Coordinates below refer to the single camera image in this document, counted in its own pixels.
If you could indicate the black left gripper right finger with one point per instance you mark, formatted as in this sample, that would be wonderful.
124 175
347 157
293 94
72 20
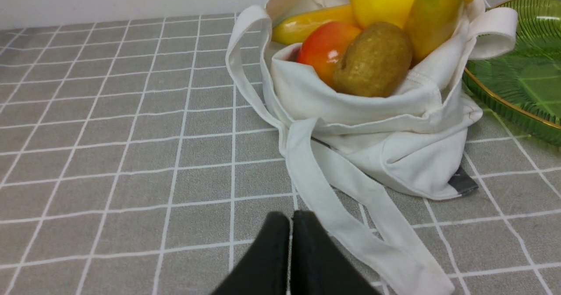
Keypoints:
317 265

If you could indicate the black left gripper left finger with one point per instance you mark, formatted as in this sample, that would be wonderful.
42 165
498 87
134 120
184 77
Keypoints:
264 267

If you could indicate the yellow banana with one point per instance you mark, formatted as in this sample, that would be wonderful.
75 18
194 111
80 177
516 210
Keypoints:
297 28

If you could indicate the white cloth tote bag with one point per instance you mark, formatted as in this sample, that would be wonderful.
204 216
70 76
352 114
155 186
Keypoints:
342 152

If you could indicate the brown kiwi fruit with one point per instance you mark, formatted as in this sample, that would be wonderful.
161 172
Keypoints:
375 63

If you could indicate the red orange peach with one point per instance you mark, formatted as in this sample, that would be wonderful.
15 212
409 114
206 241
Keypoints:
325 46

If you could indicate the green glass plate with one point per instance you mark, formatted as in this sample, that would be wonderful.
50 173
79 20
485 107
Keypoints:
524 85

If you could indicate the green yellow mango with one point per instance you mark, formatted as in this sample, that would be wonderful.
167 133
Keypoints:
430 23

